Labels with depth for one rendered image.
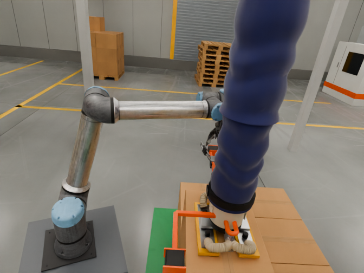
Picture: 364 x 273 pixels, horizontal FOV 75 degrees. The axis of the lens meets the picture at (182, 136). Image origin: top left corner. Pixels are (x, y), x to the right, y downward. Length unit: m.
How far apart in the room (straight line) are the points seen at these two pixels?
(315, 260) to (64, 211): 1.61
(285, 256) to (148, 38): 9.36
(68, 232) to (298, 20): 1.31
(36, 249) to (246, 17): 1.49
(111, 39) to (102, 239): 6.72
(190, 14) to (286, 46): 9.32
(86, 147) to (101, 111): 0.29
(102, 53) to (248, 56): 7.18
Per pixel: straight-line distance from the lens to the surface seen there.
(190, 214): 1.20
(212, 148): 1.73
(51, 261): 1.52
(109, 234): 1.57
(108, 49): 7.81
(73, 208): 1.35
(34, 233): 1.70
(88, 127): 1.23
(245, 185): 1.05
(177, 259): 1.01
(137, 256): 2.40
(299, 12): 0.88
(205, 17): 10.20
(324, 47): 4.17
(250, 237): 1.33
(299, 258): 1.97
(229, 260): 1.26
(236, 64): 0.88
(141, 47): 10.36
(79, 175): 1.39
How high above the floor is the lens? 1.92
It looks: 26 degrees down
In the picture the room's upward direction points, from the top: 5 degrees clockwise
